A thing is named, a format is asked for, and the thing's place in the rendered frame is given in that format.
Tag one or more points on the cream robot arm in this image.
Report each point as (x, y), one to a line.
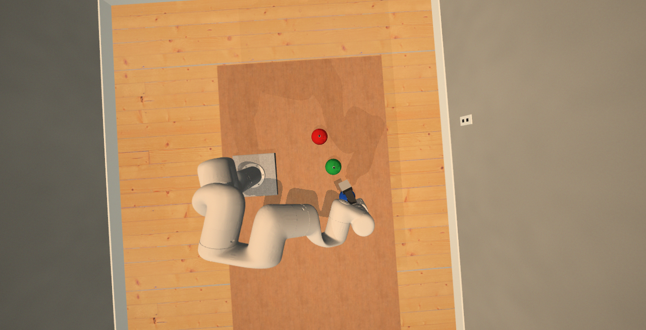
(220, 199)

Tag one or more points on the green service bell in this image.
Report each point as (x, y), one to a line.
(333, 166)

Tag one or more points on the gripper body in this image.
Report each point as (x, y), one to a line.
(360, 201)

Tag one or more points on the red dome bell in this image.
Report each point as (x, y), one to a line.
(319, 136)

